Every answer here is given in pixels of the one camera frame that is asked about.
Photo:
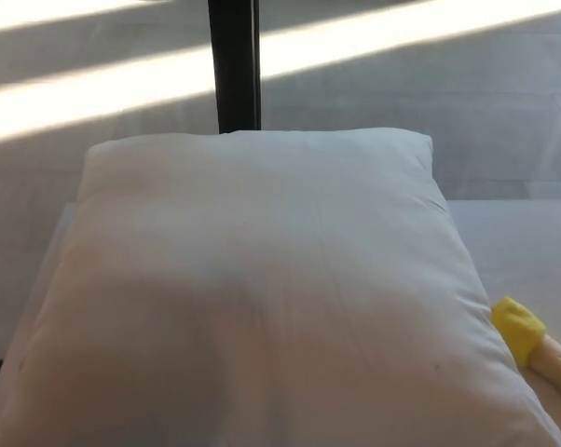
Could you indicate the claw hammer with yellow wrap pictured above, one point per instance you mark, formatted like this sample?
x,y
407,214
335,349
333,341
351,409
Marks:
x,y
518,326

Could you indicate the black vertical post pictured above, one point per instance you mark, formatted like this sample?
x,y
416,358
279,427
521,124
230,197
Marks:
x,y
236,65

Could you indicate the white square pillow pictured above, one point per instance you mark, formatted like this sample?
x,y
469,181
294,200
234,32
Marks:
x,y
262,279

